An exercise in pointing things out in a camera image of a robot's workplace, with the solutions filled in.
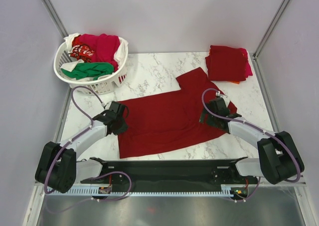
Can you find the red printed shirt in basket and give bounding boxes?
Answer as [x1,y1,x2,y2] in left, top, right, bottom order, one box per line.
[69,35,95,63]

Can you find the folded dark red shirt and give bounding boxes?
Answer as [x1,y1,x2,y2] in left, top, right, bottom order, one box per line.
[205,45,246,82]

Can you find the aluminium rail bars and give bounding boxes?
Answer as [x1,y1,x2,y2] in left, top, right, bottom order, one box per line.
[33,175,306,187]

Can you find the green shirt in basket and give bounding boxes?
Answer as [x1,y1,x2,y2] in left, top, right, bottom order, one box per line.
[60,62,114,81]

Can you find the right aluminium table rail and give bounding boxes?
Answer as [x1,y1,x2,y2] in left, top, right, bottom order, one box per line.
[249,53,283,132]

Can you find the folded pink shirt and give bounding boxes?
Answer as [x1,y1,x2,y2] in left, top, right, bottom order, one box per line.
[242,49,253,78]

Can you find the white laundry basket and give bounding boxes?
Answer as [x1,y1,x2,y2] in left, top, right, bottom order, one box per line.
[53,33,129,94]

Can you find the dark red t shirt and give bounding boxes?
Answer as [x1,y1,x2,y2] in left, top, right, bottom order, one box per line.
[118,67,225,159]

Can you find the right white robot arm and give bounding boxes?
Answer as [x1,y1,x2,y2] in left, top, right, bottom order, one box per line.
[199,97,305,185]

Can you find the right aluminium frame post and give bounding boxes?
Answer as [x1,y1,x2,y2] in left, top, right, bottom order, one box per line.
[253,0,292,58]

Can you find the slotted cable duct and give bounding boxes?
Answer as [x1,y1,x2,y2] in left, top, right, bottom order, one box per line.
[50,186,234,197]

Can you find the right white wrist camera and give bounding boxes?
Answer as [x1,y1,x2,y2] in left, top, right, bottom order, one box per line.
[215,91,228,99]

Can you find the left aluminium frame post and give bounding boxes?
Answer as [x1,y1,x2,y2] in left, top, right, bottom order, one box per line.
[41,0,68,37]

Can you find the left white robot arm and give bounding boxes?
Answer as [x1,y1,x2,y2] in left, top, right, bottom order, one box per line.
[35,101,129,194]

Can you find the white shirt in basket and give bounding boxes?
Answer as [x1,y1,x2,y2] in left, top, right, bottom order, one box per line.
[64,33,128,68]

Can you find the aluminium frame post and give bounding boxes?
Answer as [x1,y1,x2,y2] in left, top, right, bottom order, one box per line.
[41,0,68,37]
[253,0,292,58]

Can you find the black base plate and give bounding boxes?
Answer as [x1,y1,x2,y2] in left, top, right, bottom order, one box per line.
[82,160,258,192]

